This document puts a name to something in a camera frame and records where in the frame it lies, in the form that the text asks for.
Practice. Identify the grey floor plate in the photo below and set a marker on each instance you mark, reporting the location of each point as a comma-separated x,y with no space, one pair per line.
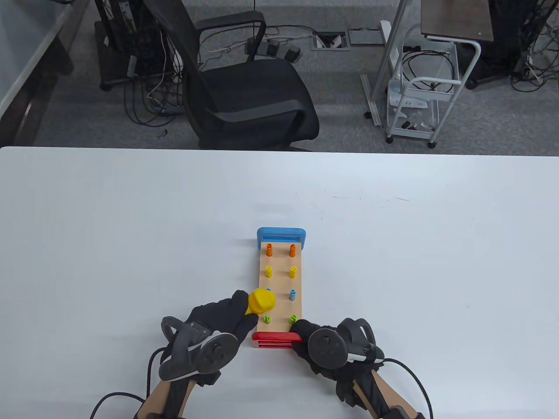
366,37

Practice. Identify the black equipment rack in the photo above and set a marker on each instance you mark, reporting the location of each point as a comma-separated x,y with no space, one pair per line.
118,56

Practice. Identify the person's right hand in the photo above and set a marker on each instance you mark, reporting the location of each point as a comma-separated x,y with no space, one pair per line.
301,334

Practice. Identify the black hand controller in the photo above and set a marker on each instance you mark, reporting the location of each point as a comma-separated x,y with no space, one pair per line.
214,351
327,349

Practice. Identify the black office chair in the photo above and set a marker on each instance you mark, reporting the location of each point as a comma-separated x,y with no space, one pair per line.
253,96

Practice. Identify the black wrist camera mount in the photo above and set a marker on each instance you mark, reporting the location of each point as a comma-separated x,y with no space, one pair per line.
161,415
404,413

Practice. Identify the person's left forearm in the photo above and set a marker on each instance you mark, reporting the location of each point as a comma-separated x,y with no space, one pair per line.
155,399

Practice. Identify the person's right forearm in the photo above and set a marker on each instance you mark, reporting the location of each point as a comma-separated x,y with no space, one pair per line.
393,397

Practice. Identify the grey side table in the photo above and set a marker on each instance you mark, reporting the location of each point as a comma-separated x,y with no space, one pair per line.
26,39

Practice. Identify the rainbow hammer bench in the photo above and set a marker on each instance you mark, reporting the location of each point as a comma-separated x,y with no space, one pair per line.
281,283

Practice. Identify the aluminium frame post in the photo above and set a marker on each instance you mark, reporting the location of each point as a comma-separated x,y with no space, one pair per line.
371,100

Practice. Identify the black power adapters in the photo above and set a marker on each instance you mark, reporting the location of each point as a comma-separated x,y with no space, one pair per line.
279,48

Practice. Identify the person's left hand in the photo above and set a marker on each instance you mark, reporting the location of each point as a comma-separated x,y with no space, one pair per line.
218,314

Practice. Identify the black equipment stand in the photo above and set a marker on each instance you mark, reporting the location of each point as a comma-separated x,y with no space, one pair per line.
502,39

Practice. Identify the brown top desk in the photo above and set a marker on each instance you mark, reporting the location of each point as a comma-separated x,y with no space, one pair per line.
454,17

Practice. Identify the white rolling cart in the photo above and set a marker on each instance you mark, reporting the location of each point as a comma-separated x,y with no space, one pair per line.
410,133

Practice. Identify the metal floor socket box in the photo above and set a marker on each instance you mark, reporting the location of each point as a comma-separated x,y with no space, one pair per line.
330,41

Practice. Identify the yellow toy hammer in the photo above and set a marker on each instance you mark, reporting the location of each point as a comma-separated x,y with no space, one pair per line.
262,300

